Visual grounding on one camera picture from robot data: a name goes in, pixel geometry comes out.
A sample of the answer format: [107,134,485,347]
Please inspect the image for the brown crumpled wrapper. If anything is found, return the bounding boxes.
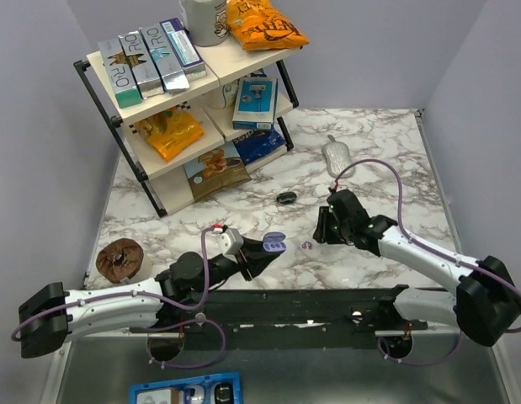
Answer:
[95,238,144,284]

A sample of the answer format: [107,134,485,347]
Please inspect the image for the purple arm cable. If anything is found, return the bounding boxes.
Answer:
[10,225,227,369]
[333,158,521,366]

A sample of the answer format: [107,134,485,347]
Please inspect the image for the purple white box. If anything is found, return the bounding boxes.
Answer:
[160,18,207,81]

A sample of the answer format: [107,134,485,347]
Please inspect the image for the blue plastic tray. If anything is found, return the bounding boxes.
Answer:
[128,372,243,404]

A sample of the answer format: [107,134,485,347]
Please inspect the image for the orange snack bag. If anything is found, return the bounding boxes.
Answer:
[134,108,204,162]

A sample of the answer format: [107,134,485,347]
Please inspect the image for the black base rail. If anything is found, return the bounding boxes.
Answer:
[129,288,429,351]

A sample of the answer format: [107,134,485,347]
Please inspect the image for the black frame wooden shelf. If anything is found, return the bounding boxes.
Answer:
[74,38,299,217]

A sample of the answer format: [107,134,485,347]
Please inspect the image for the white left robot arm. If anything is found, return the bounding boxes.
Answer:
[11,234,286,359]

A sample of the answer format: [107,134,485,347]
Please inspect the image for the orange chips bag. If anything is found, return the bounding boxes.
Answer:
[226,0,309,51]

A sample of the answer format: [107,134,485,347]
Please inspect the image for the blue razor box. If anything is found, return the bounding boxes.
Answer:
[232,77,278,130]

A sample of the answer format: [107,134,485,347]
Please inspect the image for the dark blue snack bag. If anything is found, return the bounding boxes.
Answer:
[232,130,285,166]

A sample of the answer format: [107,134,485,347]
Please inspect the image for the teal RO box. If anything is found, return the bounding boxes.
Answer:
[98,38,142,109]

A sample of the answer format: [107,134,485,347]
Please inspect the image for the brown cookie bag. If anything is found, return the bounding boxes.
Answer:
[184,142,251,202]

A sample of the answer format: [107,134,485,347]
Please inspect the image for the white cup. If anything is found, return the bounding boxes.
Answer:
[203,80,239,109]

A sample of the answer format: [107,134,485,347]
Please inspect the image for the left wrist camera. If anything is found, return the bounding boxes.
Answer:
[217,227,244,256]

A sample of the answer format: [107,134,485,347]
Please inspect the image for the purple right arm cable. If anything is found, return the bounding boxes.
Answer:
[333,158,521,366]

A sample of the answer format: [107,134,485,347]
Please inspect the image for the grey printed mug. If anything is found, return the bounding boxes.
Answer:
[178,0,228,47]

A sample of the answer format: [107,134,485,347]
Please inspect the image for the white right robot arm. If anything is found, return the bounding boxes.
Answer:
[313,189,521,347]

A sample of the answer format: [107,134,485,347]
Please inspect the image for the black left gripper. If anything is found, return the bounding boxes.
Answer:
[193,236,279,295]

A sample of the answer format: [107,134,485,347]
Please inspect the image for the black earbud charging case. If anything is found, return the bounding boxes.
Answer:
[276,191,297,205]

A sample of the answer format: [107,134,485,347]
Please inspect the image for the blue silver RO box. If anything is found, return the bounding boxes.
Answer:
[141,24,189,93]

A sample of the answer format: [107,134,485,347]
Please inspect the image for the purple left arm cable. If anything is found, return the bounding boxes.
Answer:
[10,225,227,369]

